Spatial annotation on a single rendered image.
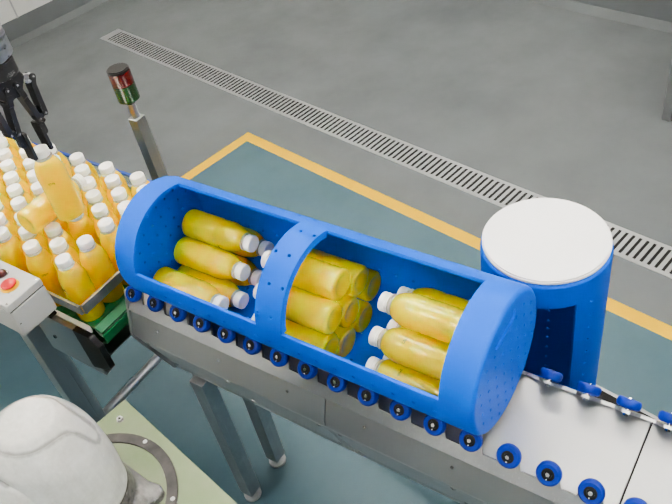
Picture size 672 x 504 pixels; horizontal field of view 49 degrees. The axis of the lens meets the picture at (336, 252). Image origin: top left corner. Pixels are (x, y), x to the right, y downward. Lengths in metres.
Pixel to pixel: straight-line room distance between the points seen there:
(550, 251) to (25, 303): 1.17
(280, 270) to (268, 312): 0.09
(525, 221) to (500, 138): 2.08
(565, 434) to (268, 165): 2.65
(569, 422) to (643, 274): 1.66
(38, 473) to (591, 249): 1.15
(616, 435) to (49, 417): 0.99
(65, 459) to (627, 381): 2.02
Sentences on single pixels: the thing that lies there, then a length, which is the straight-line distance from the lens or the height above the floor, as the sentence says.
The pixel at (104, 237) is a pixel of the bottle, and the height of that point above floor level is 1.06.
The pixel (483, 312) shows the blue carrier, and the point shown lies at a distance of 1.28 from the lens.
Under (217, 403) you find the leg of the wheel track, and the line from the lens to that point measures 2.16.
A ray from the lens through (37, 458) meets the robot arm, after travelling 1.19.
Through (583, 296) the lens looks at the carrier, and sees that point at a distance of 1.66.
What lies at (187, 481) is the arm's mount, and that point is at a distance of 1.38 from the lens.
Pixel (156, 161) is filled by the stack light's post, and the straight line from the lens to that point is 2.34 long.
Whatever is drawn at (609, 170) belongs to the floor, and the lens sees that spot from 3.61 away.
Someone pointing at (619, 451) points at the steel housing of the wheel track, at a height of 0.93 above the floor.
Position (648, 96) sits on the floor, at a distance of 4.13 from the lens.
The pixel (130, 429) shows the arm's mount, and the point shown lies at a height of 1.06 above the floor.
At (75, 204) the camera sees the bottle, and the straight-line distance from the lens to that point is 1.89.
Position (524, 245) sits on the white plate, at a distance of 1.68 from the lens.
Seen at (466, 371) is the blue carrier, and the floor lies 1.18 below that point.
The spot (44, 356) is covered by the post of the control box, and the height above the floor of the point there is 0.84.
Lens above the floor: 2.18
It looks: 42 degrees down
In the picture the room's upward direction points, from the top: 12 degrees counter-clockwise
